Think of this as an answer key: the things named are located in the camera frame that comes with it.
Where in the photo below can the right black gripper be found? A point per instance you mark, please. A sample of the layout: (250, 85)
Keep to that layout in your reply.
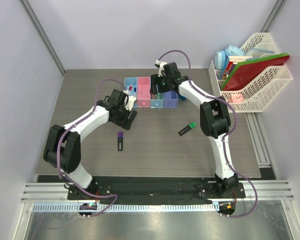
(156, 80)

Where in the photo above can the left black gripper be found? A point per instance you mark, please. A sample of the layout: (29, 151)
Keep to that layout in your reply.
(126, 123)

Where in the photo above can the purple plastic drawer box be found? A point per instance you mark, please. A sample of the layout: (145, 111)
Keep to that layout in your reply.
(170, 99)

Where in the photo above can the blue round tape dispenser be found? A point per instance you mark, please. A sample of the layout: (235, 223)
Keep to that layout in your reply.
(182, 98)

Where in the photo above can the light blue drawer box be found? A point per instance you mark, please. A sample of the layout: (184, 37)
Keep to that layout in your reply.
(157, 103)
(130, 84)

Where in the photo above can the pink plastic drawer box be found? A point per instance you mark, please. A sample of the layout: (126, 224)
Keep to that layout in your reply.
(143, 92)

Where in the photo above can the purple capped black highlighter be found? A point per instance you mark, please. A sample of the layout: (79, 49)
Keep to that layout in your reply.
(120, 140)

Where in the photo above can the green capped black highlighter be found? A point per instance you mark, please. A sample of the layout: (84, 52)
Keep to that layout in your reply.
(187, 128)

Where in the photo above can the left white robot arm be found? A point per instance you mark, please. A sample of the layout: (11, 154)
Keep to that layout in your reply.
(63, 145)

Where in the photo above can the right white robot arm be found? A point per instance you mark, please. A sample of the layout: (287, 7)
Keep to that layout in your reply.
(214, 119)

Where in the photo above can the blue headphones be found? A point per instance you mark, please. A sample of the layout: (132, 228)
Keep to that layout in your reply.
(221, 57)

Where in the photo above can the stack of books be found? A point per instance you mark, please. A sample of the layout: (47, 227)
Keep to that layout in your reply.
(230, 63)

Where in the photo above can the pink eraser box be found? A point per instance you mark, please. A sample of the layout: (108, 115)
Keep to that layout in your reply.
(236, 98)

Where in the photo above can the red plastic folder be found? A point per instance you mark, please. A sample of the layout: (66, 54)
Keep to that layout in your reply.
(255, 75)

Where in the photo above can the white mesh file organizer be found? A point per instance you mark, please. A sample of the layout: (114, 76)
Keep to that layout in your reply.
(260, 80)

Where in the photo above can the green plastic folder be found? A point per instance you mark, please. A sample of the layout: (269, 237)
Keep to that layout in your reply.
(236, 68)

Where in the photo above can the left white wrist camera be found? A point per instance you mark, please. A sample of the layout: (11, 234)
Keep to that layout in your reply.
(129, 101)

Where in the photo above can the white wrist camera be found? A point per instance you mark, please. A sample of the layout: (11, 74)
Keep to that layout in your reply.
(160, 65)
(129, 101)

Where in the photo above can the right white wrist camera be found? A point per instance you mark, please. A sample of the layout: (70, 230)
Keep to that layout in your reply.
(160, 65)

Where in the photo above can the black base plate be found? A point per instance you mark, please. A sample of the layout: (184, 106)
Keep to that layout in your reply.
(195, 187)

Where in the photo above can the white slotted cable duct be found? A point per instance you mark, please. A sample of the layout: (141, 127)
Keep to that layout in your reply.
(86, 207)

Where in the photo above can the aluminium rail frame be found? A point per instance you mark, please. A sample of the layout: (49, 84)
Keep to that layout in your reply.
(267, 195)

